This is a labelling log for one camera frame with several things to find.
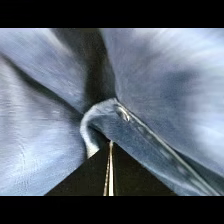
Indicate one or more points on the blue jeans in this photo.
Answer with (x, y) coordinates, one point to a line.
(156, 83)

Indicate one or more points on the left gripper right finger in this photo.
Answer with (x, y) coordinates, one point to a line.
(138, 181)

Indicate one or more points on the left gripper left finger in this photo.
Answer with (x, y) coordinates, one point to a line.
(85, 180)

